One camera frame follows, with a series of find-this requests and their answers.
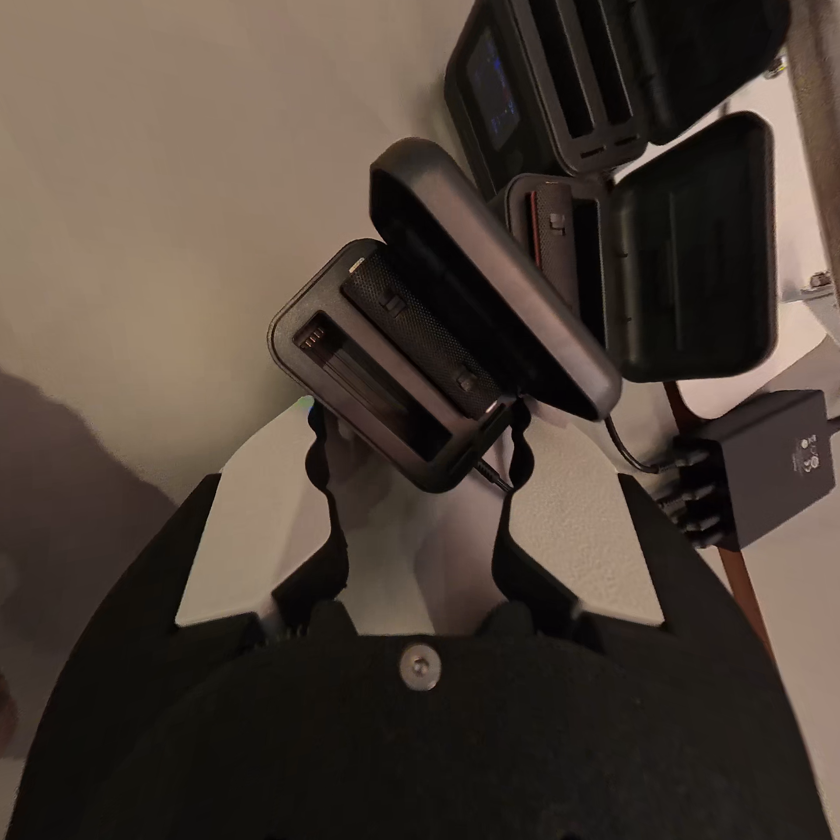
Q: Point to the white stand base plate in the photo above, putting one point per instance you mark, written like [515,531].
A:
[814,354]

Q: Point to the black charging hub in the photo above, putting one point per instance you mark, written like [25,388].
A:
[774,459]

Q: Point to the black battery charging case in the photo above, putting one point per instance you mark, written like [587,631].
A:
[695,262]
[709,65]
[295,328]

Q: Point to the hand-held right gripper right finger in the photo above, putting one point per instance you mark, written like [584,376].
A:
[577,525]

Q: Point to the black battery orange rim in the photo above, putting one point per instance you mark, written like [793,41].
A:
[413,328]
[554,249]

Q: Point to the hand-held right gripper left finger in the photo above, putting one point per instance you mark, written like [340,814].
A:
[243,538]

